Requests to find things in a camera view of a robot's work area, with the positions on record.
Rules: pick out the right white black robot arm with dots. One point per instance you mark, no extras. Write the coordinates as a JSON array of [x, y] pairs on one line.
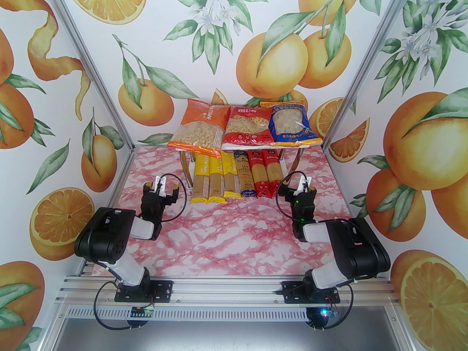
[[358, 247]]

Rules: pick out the black round clamp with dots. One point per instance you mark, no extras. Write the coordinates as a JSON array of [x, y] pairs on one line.
[[316, 322], [133, 324]]

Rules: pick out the blue pasta bag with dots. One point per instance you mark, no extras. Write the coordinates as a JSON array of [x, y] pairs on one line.
[[292, 123]]

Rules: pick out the red spaghetti bag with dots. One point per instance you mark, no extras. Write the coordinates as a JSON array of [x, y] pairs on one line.
[[260, 177], [274, 174]]

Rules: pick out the dark blue spaghetti bag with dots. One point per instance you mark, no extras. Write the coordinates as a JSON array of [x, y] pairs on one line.
[[245, 177]]

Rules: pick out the white two-tier shelf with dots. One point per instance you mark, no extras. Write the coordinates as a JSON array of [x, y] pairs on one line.
[[248, 146]]

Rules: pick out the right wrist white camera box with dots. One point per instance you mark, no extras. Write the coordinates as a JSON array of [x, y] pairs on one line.
[[304, 184]]

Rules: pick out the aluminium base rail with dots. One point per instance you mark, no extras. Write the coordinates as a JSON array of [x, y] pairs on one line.
[[226, 287]]

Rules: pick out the aluminium frame post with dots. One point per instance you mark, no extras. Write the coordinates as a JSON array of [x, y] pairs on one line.
[[366, 64], [93, 64]]

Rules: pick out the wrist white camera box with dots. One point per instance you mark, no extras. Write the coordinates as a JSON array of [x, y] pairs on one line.
[[304, 184], [159, 185]]

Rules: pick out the red macaroni bag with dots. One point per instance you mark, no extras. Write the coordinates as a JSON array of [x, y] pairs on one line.
[[246, 126]]

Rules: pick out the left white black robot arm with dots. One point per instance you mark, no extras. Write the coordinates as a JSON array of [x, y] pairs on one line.
[[102, 236]]

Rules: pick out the orange macaroni bag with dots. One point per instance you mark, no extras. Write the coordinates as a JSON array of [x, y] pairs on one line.
[[197, 130]]

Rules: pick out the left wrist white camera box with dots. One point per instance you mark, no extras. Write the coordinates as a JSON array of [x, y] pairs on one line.
[[159, 185]]

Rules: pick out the pink marble mat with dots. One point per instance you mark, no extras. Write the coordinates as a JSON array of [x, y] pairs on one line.
[[234, 240]]

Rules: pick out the small controller board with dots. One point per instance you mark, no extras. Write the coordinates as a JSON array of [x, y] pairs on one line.
[[142, 311], [333, 313]]

